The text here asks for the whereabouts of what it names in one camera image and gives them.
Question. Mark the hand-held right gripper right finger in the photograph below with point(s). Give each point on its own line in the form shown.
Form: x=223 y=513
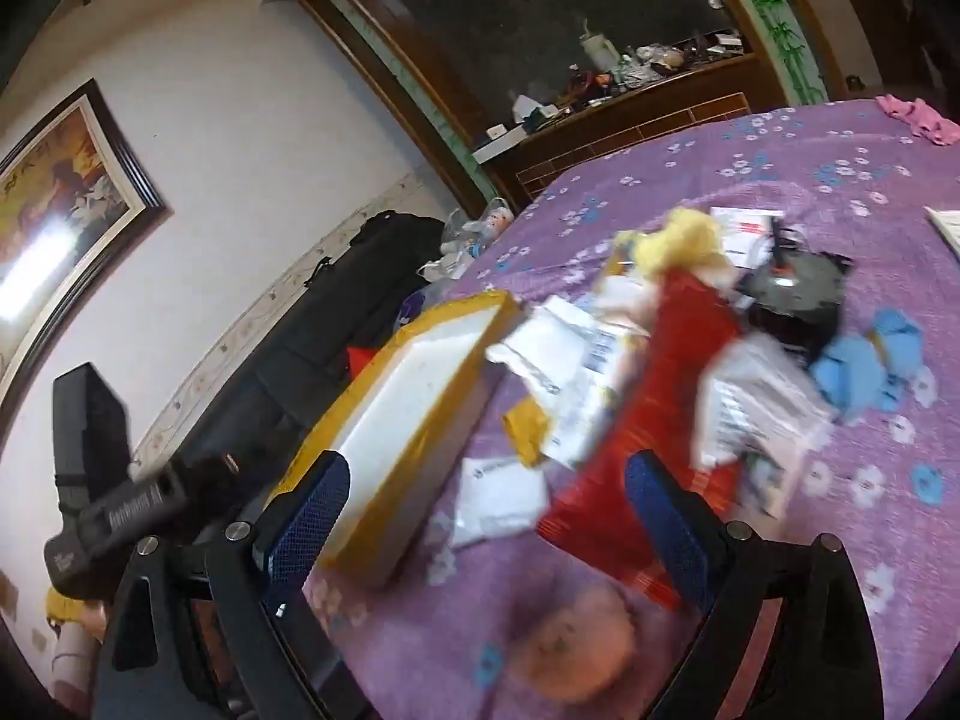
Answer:
x=675 y=532

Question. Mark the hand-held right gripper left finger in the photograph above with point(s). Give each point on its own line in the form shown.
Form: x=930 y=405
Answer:
x=307 y=517

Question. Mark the pink plush toy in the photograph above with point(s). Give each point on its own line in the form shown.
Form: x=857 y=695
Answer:
x=581 y=649

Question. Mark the white printed plastic bag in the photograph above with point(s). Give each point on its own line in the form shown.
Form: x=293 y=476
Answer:
x=499 y=499

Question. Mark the yellow packet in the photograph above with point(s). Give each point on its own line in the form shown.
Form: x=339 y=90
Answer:
x=525 y=431

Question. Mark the white foam box yellow tape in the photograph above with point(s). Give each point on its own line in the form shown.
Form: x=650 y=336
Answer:
x=435 y=367

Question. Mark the white labelled packet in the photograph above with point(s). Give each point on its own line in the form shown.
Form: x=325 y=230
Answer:
x=570 y=360

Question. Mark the blue plush toy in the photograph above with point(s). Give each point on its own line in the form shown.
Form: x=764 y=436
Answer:
x=870 y=367

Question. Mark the clear printed plastic packet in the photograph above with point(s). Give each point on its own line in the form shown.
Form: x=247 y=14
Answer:
x=765 y=397

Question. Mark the red bag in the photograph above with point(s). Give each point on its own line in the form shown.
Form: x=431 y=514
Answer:
x=361 y=360

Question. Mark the black bag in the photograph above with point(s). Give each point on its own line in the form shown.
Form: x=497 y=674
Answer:
x=330 y=315

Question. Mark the white paper red print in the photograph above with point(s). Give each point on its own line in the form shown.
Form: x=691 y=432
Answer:
x=739 y=236

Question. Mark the doll in clear plastic bag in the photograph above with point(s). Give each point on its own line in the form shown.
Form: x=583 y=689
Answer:
x=480 y=232

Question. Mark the purple floral bedsheet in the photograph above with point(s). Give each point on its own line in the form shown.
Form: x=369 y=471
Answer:
x=862 y=187

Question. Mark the wooden headboard cabinet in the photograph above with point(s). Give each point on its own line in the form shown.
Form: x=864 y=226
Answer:
x=622 y=127

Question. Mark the white book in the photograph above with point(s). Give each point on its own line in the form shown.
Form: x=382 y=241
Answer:
x=946 y=225

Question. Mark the pink cloth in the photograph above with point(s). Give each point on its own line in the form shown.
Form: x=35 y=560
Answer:
x=919 y=116

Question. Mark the white bottle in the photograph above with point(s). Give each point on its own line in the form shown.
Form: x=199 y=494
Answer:
x=600 y=49

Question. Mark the framed wall picture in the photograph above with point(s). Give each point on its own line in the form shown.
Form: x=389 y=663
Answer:
x=67 y=187

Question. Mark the bamboo print wall panel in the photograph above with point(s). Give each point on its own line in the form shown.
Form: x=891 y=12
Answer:
x=772 y=15

